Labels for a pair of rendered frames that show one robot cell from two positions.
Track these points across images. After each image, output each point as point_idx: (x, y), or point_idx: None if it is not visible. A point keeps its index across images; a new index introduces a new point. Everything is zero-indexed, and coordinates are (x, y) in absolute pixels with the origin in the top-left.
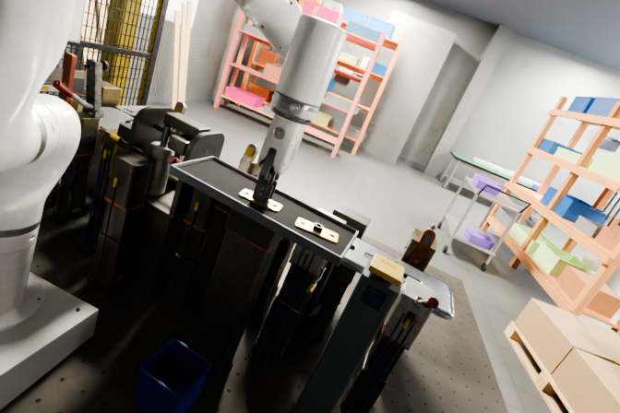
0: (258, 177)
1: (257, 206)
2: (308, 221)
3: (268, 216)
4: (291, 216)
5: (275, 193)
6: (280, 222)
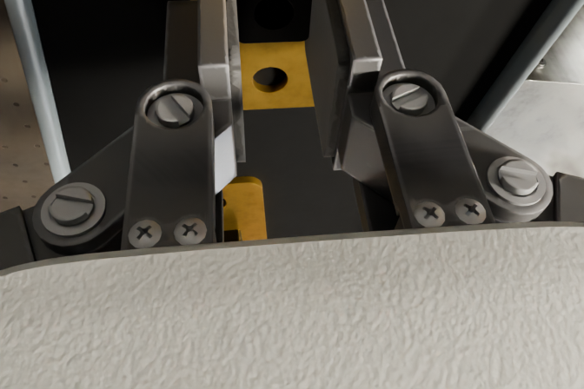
0: (135, 121)
1: (149, 2)
2: (259, 212)
3: (109, 88)
4: (248, 153)
5: (519, 9)
6: (109, 141)
